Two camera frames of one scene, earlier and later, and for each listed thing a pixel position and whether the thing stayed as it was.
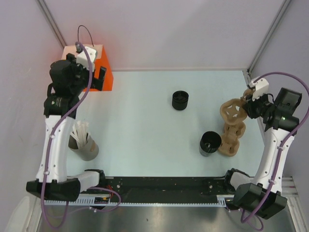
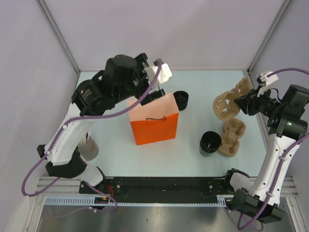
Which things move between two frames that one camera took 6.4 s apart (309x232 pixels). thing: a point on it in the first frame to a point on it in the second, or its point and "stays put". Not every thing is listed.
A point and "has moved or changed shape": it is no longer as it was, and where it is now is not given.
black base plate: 197,189 stays put
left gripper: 94,83 to 141,64
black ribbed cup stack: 180,100 stays put
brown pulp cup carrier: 232,111 has moved or changed shape
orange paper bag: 101,60 to 155,121
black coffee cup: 210,142 stays put
